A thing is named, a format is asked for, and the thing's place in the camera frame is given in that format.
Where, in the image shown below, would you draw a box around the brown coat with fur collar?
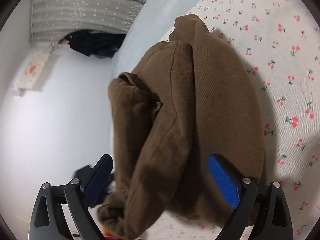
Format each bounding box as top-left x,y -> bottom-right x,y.
98,15 -> 265,239

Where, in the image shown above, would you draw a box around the dark hanging clothes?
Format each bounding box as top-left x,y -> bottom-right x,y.
58,29 -> 126,58

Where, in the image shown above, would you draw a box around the grey dotted curtain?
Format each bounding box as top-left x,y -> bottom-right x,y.
30,0 -> 147,45

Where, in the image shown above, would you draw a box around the light blue bed sheet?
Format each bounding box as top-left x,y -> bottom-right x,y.
111,0 -> 199,78

